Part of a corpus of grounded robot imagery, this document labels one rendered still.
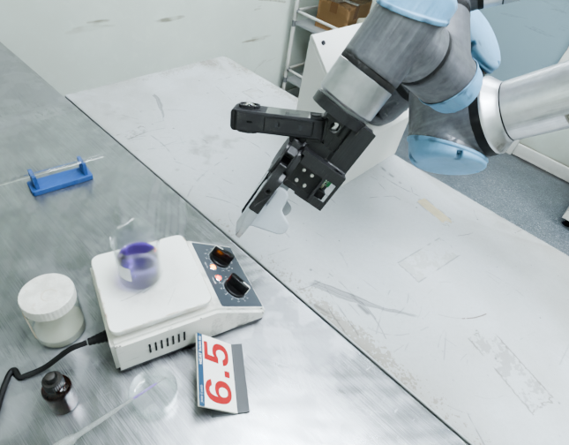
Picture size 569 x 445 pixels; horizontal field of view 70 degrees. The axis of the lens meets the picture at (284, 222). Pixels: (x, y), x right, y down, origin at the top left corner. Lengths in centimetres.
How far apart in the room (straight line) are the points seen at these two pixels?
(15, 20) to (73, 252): 132
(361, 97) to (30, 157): 64
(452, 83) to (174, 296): 42
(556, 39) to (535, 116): 252
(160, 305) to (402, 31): 40
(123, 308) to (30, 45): 154
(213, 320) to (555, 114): 51
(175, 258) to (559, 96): 52
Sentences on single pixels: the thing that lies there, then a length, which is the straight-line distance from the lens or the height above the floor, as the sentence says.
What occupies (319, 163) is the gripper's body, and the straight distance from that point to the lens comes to 49.
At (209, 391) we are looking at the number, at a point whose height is 93.
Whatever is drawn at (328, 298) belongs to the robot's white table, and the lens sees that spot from 64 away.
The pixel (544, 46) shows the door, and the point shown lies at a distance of 317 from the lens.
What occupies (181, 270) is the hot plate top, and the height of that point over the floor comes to 99.
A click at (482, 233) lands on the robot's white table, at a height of 90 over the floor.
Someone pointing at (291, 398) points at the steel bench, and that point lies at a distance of 55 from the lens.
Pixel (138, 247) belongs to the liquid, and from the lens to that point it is 51.
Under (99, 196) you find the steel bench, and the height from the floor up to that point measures 90.
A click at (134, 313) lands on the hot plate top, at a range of 50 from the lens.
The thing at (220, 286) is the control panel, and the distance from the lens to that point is 55.
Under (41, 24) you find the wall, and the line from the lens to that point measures 193.
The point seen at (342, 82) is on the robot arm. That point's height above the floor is 122.
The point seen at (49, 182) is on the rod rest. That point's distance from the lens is 81.
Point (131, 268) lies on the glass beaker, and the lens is 48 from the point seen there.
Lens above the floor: 140
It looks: 44 degrees down
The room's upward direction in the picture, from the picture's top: 12 degrees clockwise
